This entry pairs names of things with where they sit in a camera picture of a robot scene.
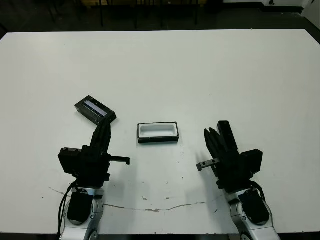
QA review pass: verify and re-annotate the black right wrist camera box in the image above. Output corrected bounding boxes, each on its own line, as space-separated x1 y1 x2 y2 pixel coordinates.
240 149 264 177

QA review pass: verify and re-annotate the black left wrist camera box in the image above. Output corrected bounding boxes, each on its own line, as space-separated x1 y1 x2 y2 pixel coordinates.
57 147 83 176

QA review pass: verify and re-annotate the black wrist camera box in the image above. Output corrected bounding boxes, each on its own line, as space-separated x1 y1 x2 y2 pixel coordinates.
240 149 264 177
57 147 83 176

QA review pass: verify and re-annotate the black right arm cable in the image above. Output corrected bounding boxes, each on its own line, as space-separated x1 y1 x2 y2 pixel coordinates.
249 179 270 205

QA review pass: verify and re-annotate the black printed box lid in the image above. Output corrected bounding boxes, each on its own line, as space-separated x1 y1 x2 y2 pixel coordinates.
74 94 118 126

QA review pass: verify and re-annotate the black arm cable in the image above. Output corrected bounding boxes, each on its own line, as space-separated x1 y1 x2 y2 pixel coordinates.
57 181 77 237
249 179 270 205

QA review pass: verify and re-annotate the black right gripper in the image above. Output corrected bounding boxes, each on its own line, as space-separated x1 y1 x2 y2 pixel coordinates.
196 127 253 193

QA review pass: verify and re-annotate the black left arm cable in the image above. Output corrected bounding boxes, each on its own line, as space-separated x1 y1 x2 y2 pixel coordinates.
57 181 77 237

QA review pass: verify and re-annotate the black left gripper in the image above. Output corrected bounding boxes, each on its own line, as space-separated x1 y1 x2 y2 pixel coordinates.
74 118 131 188

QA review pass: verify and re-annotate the black box base white insert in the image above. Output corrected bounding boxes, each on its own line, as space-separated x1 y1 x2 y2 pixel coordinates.
136 121 180 145

